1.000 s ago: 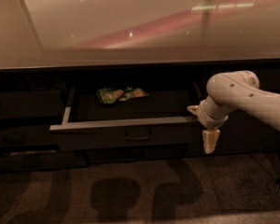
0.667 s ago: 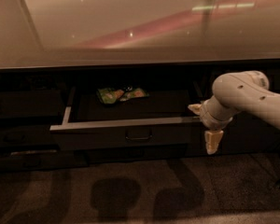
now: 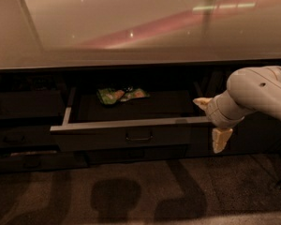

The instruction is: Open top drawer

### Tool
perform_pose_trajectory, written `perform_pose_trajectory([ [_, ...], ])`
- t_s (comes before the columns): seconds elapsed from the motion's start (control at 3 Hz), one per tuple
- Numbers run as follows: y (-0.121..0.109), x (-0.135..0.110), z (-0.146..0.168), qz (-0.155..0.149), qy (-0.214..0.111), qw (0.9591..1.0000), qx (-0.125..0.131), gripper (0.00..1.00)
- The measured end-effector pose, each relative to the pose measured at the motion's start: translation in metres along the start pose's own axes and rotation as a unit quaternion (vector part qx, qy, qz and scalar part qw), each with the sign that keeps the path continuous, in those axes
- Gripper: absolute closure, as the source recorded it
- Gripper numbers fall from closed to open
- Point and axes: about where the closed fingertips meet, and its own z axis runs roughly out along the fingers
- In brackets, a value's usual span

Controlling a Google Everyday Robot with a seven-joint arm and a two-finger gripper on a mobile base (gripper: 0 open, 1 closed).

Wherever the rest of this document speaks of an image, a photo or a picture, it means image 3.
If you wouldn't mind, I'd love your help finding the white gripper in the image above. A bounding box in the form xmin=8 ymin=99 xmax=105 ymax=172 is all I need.
xmin=193 ymin=91 xmax=245 ymax=154

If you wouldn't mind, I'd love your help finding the dark drawer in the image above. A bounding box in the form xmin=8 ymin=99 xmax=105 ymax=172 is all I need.
xmin=0 ymin=126 xmax=55 ymax=148
xmin=84 ymin=144 xmax=187 ymax=165
xmin=51 ymin=88 xmax=211 ymax=152
xmin=0 ymin=91 xmax=65 ymax=120
xmin=0 ymin=150 xmax=88 ymax=173

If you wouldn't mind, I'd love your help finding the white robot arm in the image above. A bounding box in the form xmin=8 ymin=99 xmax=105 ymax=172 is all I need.
xmin=193 ymin=66 xmax=281 ymax=154

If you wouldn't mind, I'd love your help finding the green snack bag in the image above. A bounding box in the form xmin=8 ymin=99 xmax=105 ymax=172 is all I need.
xmin=96 ymin=87 xmax=150 ymax=106

